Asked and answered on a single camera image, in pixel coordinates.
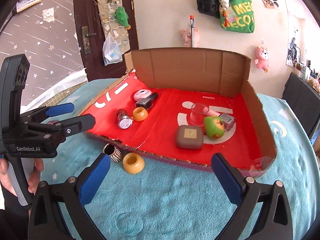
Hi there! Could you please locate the studded black gold cup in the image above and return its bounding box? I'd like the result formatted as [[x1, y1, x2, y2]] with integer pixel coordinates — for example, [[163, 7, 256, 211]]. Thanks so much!
[[103, 144, 123, 163]]

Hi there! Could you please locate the glitter bottle with red cap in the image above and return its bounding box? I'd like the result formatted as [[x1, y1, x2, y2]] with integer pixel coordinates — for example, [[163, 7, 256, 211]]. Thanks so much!
[[116, 109, 133, 129]]

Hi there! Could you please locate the amber ring holder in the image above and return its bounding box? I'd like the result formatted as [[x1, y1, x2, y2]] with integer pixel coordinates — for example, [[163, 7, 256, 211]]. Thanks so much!
[[132, 107, 148, 122], [123, 152, 145, 174]]

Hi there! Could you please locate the pink round Melody case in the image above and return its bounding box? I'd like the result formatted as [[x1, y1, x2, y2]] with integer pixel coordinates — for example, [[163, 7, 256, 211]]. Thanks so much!
[[133, 89, 152, 102]]

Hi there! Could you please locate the black nail polish bottle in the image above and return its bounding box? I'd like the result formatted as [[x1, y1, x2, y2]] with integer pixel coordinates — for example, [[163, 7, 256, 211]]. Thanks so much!
[[136, 92, 158, 110]]

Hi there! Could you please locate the pink nail polish bottle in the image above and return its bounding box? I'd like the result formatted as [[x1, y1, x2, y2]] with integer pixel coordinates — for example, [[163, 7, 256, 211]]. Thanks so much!
[[202, 108, 235, 131]]

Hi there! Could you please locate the green avocado toy figure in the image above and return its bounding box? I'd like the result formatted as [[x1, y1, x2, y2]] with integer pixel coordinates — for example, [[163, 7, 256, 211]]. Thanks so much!
[[204, 116, 225, 139]]

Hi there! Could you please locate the brown square compact case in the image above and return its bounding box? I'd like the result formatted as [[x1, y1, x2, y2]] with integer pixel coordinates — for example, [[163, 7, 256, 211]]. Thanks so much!
[[176, 125, 203, 150]]

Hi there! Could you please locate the clear plastic cup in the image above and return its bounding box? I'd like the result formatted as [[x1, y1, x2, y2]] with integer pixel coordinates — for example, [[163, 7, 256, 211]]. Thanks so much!
[[190, 103, 209, 127]]

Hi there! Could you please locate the person's left hand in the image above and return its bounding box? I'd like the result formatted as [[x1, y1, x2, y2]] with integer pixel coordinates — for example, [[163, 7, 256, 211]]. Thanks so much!
[[0, 157, 45, 197]]

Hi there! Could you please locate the black smartphone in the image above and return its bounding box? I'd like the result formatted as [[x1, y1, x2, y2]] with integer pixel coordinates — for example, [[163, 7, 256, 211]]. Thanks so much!
[[47, 120, 59, 125]]

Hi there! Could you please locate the hanging plastic bag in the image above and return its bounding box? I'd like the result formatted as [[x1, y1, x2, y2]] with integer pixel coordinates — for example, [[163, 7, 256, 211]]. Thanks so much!
[[103, 33, 123, 66]]

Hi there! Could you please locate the dark brown door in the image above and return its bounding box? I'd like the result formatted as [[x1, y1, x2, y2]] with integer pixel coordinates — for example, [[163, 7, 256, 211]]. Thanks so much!
[[73, 0, 139, 81]]

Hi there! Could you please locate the cardboard box with red liner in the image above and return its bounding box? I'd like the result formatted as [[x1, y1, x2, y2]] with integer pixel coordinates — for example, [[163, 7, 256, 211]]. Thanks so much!
[[81, 48, 277, 177]]

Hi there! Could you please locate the green plush toy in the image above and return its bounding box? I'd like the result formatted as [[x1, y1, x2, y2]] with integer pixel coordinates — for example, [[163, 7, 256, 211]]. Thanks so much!
[[114, 7, 131, 30]]

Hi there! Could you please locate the dark side table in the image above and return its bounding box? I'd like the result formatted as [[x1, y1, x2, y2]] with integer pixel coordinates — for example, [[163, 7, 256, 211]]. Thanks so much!
[[282, 73, 320, 139]]

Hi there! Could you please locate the beige hanging organizer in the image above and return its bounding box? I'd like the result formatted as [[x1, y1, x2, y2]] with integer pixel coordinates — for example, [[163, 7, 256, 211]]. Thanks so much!
[[93, 0, 130, 54]]

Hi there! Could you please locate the pink plush toy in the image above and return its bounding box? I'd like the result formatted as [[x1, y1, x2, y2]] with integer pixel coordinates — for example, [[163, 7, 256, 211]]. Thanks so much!
[[254, 46, 270, 73], [180, 28, 200, 48]]

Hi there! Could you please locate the orange-capped stick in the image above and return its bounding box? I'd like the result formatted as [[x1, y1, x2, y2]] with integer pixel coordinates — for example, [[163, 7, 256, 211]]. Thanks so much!
[[190, 15, 195, 48]]

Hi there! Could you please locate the green tote bag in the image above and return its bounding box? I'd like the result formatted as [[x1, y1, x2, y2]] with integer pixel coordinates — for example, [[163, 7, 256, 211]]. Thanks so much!
[[219, 0, 255, 34]]

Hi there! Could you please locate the door handle plate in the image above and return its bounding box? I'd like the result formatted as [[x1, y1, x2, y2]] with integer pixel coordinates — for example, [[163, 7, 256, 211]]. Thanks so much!
[[81, 26, 96, 55]]

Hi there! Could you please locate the white plush keychain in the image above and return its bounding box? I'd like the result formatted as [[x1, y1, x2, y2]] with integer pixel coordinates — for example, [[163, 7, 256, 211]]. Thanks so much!
[[219, 0, 230, 11]]

